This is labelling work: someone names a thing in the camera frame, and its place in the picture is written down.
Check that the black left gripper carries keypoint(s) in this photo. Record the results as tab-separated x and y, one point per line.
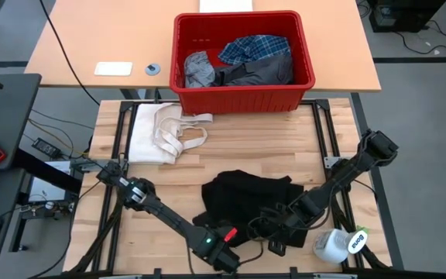
225	257

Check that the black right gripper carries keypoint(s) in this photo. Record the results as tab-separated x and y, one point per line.
285	222

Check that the black garment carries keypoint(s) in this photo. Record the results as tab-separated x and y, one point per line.
246	197

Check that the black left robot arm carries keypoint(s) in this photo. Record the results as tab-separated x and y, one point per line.
161	211

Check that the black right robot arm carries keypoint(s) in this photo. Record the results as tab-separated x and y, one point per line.
347	170

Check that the red plastic laundry bin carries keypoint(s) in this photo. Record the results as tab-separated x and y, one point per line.
246	100

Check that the red tag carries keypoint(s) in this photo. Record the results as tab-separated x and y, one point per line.
230	234

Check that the white Bona bottle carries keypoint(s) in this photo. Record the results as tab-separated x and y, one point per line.
333	246

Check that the silver metal mounting plate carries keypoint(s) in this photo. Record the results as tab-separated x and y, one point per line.
85	165
331	162

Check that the white canvas tote bag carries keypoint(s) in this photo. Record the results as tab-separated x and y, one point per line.
145	135

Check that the dark grey shirt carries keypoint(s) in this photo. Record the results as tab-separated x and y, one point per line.
259	73

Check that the light grey garment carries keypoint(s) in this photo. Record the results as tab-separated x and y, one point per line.
199	71

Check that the blue plaid shirt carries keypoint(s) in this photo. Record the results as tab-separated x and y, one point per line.
254	48

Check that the black power adapter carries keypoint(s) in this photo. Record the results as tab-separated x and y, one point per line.
46	147

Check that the white rectangular pad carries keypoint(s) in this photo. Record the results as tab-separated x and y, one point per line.
113	68

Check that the white paper sheet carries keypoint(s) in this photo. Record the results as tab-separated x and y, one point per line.
226	5

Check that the light wood desk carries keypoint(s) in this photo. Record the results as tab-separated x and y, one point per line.
91	38

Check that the black side desk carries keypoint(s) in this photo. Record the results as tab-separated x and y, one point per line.
6	116

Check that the black computer tower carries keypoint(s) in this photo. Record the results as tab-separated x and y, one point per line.
405	15

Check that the black metal table frame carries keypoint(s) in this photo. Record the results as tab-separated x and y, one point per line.
322	104

